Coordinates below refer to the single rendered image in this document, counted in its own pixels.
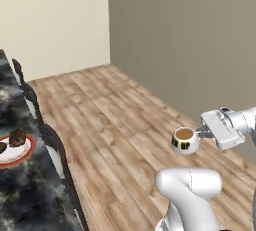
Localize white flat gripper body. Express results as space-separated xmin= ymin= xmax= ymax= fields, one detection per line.
xmin=200 ymin=109 xmax=246 ymax=151

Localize white coffee mug black print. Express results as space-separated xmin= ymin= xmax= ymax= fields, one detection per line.
xmin=170 ymin=126 xmax=201 ymax=156

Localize white plate red rim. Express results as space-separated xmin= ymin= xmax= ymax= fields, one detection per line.
xmin=0 ymin=133 xmax=37 ymax=170

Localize dark bar stool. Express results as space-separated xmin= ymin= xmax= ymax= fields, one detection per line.
xmin=61 ymin=174 xmax=90 ymax=231
xmin=38 ymin=122 xmax=72 ymax=189
xmin=11 ymin=57 xmax=26 ymax=86
xmin=19 ymin=81 xmax=44 ymax=125

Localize dark brown cake piece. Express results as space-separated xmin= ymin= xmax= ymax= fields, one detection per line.
xmin=8 ymin=128 xmax=28 ymax=148

